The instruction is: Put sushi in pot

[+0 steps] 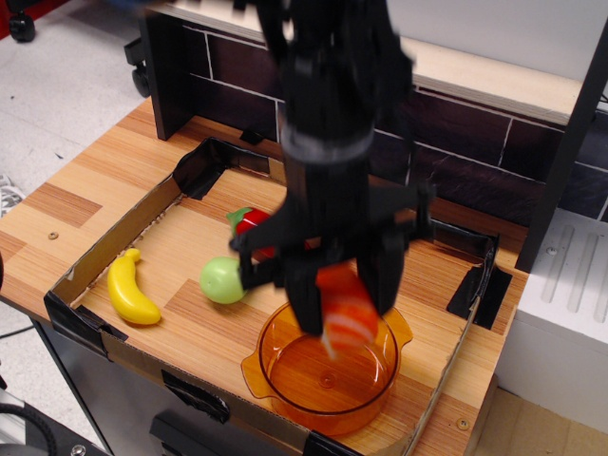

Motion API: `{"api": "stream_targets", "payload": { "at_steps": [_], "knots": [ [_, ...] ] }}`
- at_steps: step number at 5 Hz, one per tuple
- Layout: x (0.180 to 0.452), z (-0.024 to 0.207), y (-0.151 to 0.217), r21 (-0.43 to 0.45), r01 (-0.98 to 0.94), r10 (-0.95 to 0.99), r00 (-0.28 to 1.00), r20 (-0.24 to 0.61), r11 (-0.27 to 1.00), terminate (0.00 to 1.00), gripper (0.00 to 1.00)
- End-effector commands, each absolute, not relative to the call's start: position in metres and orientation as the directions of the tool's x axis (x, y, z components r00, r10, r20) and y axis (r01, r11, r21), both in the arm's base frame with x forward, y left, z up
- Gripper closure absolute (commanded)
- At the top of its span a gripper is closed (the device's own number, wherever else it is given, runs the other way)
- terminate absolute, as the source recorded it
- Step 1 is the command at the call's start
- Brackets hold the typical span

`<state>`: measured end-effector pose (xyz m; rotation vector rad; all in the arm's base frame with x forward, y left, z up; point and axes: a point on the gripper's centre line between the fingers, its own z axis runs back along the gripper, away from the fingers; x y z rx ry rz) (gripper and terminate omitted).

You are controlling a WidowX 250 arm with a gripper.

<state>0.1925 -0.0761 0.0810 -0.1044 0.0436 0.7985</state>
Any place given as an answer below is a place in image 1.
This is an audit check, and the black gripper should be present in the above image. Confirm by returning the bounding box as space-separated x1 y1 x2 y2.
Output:
239 154 436 336

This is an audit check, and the salmon sushi toy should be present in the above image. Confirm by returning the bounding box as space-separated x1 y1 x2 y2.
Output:
315 263 379 359

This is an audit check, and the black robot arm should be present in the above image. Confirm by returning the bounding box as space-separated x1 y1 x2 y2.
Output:
230 1 434 335

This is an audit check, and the orange transparent plastic pot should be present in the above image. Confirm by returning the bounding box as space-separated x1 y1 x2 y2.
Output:
241 304 412 436

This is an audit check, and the cardboard fence with black tape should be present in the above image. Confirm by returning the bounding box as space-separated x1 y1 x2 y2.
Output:
45 139 512 455

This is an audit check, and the red chili pepper toy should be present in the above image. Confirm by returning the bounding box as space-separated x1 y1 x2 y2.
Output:
227 205 324 268

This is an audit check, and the green pear toy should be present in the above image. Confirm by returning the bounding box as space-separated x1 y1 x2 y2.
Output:
199 256 246 304

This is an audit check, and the dark brick backsplash panel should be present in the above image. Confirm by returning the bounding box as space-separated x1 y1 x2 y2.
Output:
140 9 608 228

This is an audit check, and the yellow banana toy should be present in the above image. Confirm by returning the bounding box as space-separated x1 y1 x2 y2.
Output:
107 248 162 325

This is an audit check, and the white ribbed sink unit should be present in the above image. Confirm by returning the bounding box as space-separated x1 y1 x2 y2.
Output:
496 209 607 432

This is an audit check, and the light wooden shelf top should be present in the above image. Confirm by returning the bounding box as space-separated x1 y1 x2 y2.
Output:
147 1 582 125

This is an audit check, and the black vertical post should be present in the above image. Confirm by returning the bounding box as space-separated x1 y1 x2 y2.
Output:
516 23 607 273

